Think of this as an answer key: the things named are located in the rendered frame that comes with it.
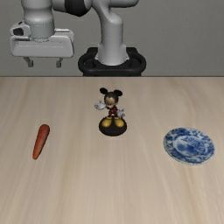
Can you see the small toy figure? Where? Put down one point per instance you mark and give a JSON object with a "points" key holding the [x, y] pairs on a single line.
{"points": [[112, 113]]}

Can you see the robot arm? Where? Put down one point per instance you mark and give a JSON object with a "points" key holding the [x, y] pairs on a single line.
{"points": [[110, 35]]}

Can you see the orange carrot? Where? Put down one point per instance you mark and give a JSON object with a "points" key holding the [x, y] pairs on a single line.
{"points": [[40, 141]]}

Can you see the blue and white plate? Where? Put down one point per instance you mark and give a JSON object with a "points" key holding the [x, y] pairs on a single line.
{"points": [[188, 145]]}

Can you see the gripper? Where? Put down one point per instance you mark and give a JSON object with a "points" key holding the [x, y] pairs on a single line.
{"points": [[43, 46]]}

